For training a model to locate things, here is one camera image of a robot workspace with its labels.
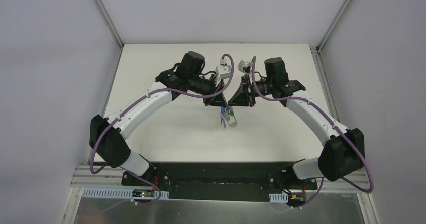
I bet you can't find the green tagged key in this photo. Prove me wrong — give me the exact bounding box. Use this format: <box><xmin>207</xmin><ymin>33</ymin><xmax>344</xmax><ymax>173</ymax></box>
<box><xmin>223</xmin><ymin>110</ymin><xmax>230</xmax><ymax>118</ymax></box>

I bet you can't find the keyring with keys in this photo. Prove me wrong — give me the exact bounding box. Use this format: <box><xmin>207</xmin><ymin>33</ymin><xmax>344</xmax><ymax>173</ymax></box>
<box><xmin>220</xmin><ymin>105</ymin><xmax>238</xmax><ymax>128</ymax></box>

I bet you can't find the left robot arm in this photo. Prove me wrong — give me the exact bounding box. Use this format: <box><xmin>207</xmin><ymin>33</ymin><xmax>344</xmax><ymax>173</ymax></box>
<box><xmin>89</xmin><ymin>51</ymin><xmax>235</xmax><ymax>186</ymax></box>

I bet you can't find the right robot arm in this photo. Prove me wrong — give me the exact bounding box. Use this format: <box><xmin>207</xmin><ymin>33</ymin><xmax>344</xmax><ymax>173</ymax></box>
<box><xmin>228</xmin><ymin>57</ymin><xmax>364</xmax><ymax>189</ymax></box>

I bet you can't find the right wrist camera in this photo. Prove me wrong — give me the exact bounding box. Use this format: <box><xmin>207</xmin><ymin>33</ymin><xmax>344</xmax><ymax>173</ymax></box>
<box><xmin>238</xmin><ymin>60</ymin><xmax>253</xmax><ymax>75</ymax></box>

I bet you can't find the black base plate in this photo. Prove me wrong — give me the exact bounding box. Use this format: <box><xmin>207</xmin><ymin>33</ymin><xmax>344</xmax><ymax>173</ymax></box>
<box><xmin>142</xmin><ymin>162</ymin><xmax>318</xmax><ymax>202</ymax></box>

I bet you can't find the aluminium frame rail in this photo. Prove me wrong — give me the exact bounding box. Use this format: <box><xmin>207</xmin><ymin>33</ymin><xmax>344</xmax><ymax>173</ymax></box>
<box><xmin>71</xmin><ymin>165</ymin><xmax>124</xmax><ymax>187</ymax></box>

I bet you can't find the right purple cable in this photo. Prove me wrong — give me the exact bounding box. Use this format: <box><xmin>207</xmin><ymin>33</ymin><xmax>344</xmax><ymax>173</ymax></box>
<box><xmin>250</xmin><ymin>56</ymin><xmax>375</xmax><ymax>210</ymax></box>

